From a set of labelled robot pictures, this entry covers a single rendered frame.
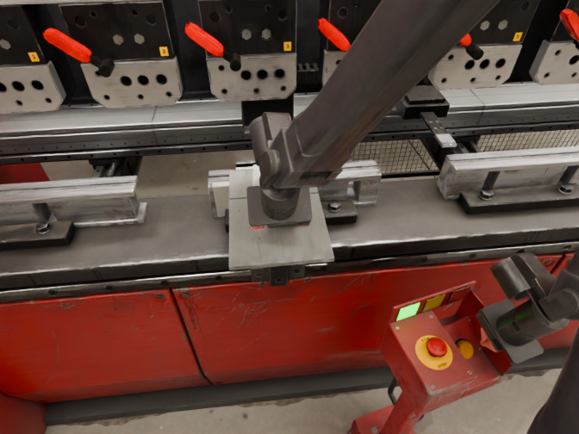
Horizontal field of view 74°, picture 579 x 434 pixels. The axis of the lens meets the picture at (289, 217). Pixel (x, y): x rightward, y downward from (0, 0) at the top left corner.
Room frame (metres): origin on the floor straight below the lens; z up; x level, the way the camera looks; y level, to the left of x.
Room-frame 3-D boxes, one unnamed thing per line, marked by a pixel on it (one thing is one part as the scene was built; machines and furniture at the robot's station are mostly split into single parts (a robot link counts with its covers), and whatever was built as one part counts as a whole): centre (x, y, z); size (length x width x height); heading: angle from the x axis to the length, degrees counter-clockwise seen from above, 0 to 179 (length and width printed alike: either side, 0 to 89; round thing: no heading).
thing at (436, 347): (0.36, -0.29, 0.79); 0.04 x 0.04 x 0.04
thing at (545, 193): (0.69, -0.57, 0.89); 0.30 x 0.05 x 0.03; 96
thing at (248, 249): (0.54, 0.03, 1.00); 0.26 x 0.18 x 0.01; 6
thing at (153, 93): (0.66, 0.27, 1.26); 0.15 x 0.09 x 0.17; 96
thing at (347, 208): (0.63, 0.00, 0.89); 0.30 x 0.05 x 0.03; 96
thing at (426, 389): (0.38, -0.33, 0.75); 0.20 x 0.16 x 0.18; 109
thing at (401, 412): (0.38, -0.33, 0.39); 0.05 x 0.05 x 0.54; 19
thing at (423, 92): (0.88, -0.36, 1.01); 0.26 x 0.12 x 0.05; 6
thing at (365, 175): (0.69, -0.01, 0.92); 0.39 x 0.06 x 0.10; 96
